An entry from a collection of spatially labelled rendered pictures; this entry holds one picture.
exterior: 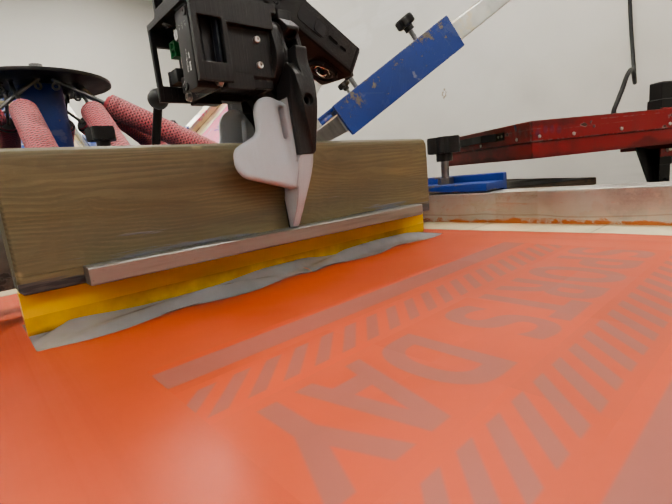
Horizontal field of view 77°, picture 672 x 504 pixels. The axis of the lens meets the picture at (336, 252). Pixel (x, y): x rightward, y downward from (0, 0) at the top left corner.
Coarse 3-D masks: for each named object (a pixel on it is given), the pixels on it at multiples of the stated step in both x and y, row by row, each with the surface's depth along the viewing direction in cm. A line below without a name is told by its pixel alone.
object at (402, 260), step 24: (432, 240) 41; (456, 240) 40; (480, 240) 38; (504, 240) 37; (528, 240) 36; (552, 240) 35; (576, 240) 34; (600, 240) 33; (624, 240) 32; (648, 240) 31; (336, 264) 35; (360, 264) 34; (384, 264) 33; (408, 264) 32; (432, 264) 31
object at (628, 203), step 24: (480, 192) 49; (504, 192) 46; (528, 192) 44; (552, 192) 43; (576, 192) 41; (600, 192) 39; (624, 192) 38; (648, 192) 37; (432, 216) 54; (456, 216) 51; (480, 216) 49; (504, 216) 47; (528, 216) 45; (552, 216) 43; (576, 216) 41; (600, 216) 40; (624, 216) 38; (648, 216) 37
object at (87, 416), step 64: (0, 320) 28; (192, 320) 24; (256, 320) 23; (0, 384) 18; (64, 384) 17; (128, 384) 17; (0, 448) 13; (64, 448) 13; (128, 448) 12; (192, 448) 12
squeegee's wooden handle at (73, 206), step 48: (192, 144) 27; (240, 144) 30; (336, 144) 35; (384, 144) 39; (0, 192) 21; (48, 192) 22; (96, 192) 23; (144, 192) 25; (192, 192) 27; (240, 192) 29; (336, 192) 35; (384, 192) 40; (48, 240) 22; (96, 240) 24; (144, 240) 25; (192, 240) 27; (48, 288) 22
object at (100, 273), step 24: (360, 216) 36; (384, 216) 38; (408, 216) 40; (240, 240) 28; (264, 240) 30; (288, 240) 31; (96, 264) 23; (120, 264) 23; (144, 264) 24; (168, 264) 25
